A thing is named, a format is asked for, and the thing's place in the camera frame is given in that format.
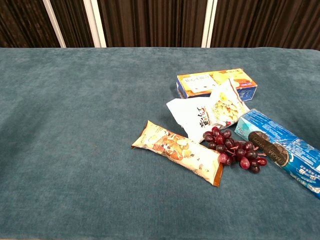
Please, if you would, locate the white snack chip bag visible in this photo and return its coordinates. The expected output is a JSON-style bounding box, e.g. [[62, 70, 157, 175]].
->
[[166, 78, 251, 144]]

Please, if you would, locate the dark brown pleated curtain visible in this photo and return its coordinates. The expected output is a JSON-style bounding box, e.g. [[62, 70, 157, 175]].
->
[[0, 0, 320, 52]]

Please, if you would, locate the teal velvet table cloth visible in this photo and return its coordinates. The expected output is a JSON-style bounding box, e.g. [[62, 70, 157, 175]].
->
[[0, 47, 320, 240]]

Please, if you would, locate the red grape bunch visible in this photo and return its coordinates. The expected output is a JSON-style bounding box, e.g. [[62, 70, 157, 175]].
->
[[202, 126, 268, 175]]

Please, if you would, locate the blue and yellow cracker box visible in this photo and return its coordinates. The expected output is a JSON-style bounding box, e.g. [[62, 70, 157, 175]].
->
[[176, 68, 259, 102]]

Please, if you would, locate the white vertical frame post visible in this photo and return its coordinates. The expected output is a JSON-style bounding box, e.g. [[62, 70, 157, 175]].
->
[[42, 0, 67, 49], [82, 0, 108, 49], [201, 0, 218, 49]]

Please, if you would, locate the blue sandwich cookie package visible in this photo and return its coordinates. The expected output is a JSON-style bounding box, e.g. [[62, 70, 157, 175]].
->
[[234, 108, 320, 200]]

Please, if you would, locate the beige long snack packet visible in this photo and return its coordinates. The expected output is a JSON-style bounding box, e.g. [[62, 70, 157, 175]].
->
[[130, 120, 225, 188]]

